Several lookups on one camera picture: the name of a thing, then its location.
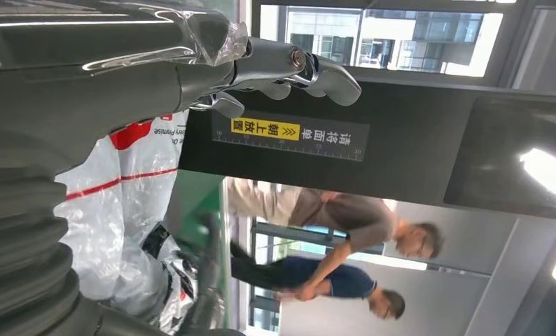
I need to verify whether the grey courier package black patch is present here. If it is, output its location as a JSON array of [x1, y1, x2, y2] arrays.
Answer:
[[54, 110, 197, 335]]

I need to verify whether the black weighing device with column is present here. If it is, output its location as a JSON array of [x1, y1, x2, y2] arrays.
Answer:
[[178, 80, 556, 223]]

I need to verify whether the black yellow ruler label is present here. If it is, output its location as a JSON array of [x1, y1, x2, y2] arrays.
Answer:
[[211, 111, 370, 163]]

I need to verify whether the window with building view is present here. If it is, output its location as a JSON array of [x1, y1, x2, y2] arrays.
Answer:
[[258, 3, 506, 79]]

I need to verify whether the person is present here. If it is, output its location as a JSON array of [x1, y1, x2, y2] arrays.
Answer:
[[230, 241, 406, 322], [227, 178, 443, 302]]

